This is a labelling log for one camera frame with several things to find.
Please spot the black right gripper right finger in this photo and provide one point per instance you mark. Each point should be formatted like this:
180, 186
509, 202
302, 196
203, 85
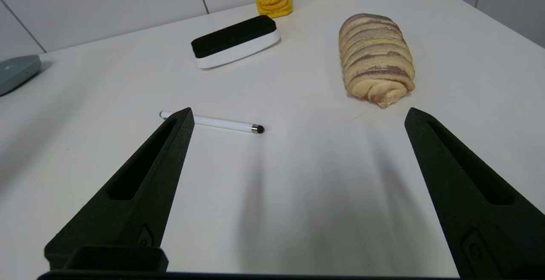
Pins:
477, 212

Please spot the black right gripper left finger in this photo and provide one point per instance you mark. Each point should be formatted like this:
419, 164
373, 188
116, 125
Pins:
140, 195

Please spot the white stylus pen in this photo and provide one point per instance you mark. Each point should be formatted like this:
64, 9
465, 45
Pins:
221, 122

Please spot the grey-green square plate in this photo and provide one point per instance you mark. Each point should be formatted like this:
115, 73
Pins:
17, 71

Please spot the black and white board eraser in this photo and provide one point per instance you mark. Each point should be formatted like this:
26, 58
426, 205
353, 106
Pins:
234, 41

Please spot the braided swirl bread loaf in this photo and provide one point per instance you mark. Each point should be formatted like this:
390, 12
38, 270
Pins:
377, 58

